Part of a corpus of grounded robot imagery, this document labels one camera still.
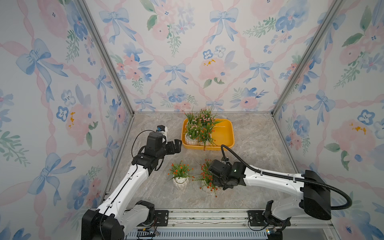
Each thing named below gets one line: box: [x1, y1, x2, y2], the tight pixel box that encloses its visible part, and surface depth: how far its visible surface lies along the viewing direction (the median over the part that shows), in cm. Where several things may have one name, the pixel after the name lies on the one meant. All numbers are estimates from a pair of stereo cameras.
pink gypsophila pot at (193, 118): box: [185, 111, 199, 125], surface depth 101 cm
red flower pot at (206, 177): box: [192, 159, 223, 198], surface depth 73 cm
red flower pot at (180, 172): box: [165, 160, 196, 190], surface depth 80 cm
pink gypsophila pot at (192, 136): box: [184, 123, 200, 146], surface depth 94 cm
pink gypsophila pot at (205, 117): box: [196, 108, 222, 127], surface depth 99 cm
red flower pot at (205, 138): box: [197, 123, 217, 151], surface depth 91 cm
